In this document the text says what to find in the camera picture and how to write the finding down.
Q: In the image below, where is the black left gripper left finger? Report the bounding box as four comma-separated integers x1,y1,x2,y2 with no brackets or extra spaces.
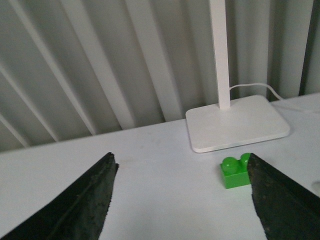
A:
3,152,119,240

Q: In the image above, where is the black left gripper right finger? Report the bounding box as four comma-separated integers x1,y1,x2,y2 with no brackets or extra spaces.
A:
247,153,320,240

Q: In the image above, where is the green two-stud block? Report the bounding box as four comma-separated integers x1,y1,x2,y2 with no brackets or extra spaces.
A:
220,153,251,189

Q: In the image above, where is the white desk lamp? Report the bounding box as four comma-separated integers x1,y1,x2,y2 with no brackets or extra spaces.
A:
185,0,290,153

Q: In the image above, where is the white curtain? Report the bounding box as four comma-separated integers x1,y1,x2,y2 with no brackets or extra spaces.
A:
0,0,320,152

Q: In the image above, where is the white lamp cable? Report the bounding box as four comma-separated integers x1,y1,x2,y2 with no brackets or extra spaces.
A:
228,83,320,112

